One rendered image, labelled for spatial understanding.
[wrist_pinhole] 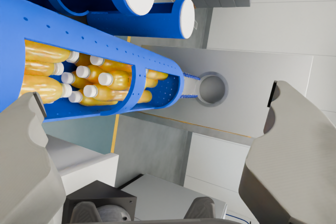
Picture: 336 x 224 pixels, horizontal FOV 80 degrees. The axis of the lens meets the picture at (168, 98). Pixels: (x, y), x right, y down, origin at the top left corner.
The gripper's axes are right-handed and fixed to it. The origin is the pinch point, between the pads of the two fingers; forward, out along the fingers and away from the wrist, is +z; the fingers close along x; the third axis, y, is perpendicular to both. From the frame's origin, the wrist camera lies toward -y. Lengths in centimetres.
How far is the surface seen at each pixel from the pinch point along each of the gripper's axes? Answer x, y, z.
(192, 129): 17, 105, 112
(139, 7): -11, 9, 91
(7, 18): -25.2, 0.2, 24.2
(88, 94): -25, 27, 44
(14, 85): -25.3, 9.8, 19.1
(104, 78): -19, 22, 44
